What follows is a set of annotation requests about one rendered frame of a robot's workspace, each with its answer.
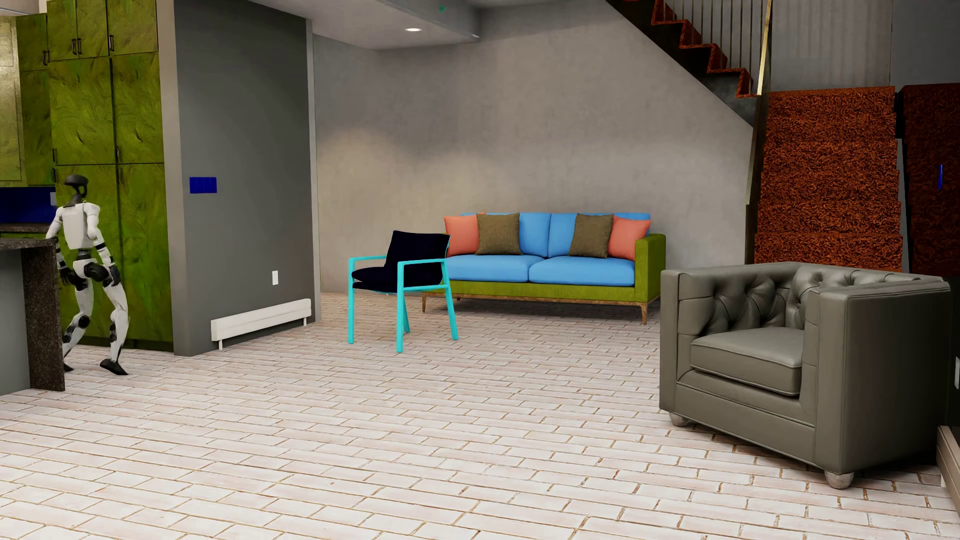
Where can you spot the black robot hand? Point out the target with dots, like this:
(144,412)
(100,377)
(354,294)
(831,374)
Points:
(114,275)
(73,279)

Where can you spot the grey tufted leather armchair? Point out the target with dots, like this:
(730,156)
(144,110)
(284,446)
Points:
(862,360)

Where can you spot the white black robot right leg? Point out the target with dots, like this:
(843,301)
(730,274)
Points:
(79,315)

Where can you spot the white black robot leg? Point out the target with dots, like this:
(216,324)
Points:
(79,315)
(118,315)

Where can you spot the white black robot left leg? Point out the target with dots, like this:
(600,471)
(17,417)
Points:
(118,315)

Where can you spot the dark stone kitchen counter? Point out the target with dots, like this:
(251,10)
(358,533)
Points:
(41,315)

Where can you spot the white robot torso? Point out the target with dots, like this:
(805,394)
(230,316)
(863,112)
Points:
(78,227)

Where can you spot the blue kitchen backsplash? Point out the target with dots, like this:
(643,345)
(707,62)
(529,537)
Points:
(26,204)

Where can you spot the robot head dark visor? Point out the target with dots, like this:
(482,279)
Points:
(76,184)

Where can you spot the tall green cabinets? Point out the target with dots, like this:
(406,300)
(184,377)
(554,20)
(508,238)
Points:
(139,150)

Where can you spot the white baseboard heater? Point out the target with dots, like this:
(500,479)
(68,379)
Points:
(259,318)

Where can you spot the orange throw pillow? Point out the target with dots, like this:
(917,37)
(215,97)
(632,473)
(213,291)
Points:
(461,236)
(630,240)

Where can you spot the olive throw pillow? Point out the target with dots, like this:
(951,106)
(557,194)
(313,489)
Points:
(498,234)
(591,236)

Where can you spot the green sofa blue cushions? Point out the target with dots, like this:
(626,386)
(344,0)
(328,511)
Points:
(547,271)

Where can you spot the dark staircase red treads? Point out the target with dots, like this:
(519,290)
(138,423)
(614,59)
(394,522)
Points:
(697,52)

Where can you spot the metal stair railing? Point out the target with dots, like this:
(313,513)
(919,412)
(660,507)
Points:
(765,45)

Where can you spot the red carpeted lower stairs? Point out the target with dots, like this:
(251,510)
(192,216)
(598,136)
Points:
(829,180)

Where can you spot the dark red textured panel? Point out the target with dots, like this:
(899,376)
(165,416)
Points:
(930,225)

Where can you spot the blue wall panel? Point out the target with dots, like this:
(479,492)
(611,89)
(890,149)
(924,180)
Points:
(203,185)

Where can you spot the cyan frame black cushion chair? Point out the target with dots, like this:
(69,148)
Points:
(409,259)

